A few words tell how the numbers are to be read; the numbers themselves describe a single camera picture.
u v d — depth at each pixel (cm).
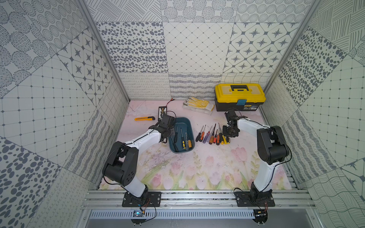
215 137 98
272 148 51
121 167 45
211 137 98
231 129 84
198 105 118
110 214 70
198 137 98
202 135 98
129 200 73
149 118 108
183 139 95
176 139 93
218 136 98
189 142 93
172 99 123
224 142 95
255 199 66
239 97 101
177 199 76
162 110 112
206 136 98
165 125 71
